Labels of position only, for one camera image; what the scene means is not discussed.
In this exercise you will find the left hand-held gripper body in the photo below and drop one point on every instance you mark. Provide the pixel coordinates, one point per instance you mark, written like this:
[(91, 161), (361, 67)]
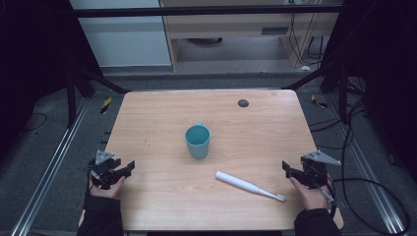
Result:
[(103, 165)]

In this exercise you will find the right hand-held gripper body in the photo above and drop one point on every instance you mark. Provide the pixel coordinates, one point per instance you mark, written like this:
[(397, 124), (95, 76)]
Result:
[(315, 170)]

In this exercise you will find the white electric toothbrush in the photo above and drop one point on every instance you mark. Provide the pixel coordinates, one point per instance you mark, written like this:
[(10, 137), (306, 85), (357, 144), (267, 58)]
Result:
[(236, 181)]

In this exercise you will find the teal cup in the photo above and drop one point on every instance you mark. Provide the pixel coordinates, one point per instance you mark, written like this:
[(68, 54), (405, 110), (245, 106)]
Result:
[(197, 149)]

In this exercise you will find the person's right hand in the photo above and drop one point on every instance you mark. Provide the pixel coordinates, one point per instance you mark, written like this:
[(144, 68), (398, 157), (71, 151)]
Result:
[(309, 196)]

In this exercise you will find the person's left hand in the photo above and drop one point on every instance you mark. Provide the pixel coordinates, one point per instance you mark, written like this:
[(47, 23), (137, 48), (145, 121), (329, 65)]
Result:
[(105, 191)]

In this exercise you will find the yellow black floor tape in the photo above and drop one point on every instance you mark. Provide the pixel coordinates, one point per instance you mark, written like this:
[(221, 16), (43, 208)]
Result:
[(318, 102), (106, 105)]

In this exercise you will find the round grey table grommet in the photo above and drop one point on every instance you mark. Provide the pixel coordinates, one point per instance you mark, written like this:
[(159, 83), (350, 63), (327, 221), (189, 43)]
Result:
[(243, 103)]

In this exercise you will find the small white floor object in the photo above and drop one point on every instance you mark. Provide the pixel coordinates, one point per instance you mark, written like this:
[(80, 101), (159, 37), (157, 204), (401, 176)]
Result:
[(305, 68)]

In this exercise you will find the white cabinet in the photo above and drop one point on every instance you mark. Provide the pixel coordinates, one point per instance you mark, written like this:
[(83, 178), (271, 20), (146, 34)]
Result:
[(124, 42)]

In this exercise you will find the dark curtain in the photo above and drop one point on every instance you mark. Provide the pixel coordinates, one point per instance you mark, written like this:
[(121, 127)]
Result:
[(32, 65), (387, 65)]

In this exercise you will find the light wooden desk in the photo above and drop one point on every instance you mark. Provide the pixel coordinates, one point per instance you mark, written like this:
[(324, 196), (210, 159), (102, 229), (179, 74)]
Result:
[(229, 28)]

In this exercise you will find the aluminium floor rail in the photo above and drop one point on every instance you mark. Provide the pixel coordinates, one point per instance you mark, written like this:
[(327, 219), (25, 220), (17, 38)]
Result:
[(49, 170), (370, 183)]

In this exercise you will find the black frame strut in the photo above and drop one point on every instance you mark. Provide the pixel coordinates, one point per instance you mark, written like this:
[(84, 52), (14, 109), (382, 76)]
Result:
[(98, 78), (314, 76)]

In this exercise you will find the black horizontal frame bar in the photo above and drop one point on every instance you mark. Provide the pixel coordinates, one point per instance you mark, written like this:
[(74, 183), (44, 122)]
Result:
[(196, 11)]

